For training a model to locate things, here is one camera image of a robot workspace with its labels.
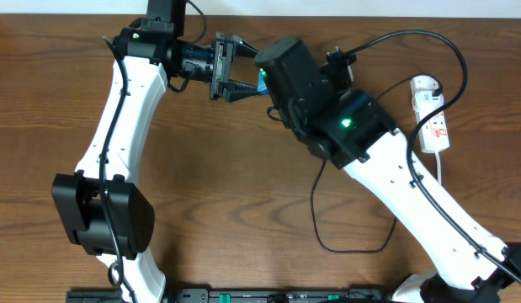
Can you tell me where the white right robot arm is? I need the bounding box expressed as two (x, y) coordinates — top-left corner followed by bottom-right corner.
(254, 37), (521, 302)

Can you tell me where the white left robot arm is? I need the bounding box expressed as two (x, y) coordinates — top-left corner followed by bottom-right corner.
(51, 19), (258, 302)

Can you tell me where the white USB charger adapter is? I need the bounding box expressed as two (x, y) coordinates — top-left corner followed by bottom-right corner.
(410, 75), (444, 109)

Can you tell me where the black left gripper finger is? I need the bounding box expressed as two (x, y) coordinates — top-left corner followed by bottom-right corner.
(232, 35), (259, 58)
(223, 80), (259, 103)

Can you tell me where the black USB charging cable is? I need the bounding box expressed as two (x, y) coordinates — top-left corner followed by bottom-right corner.
(309, 73), (444, 255)

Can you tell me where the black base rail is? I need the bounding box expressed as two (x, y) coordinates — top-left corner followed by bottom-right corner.
(65, 289), (392, 303)

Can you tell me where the blue Galaxy smartphone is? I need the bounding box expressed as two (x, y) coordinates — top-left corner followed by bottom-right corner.
(257, 69), (268, 95)

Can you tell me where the white power strip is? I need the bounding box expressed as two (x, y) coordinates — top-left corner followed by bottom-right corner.
(412, 91), (450, 153)

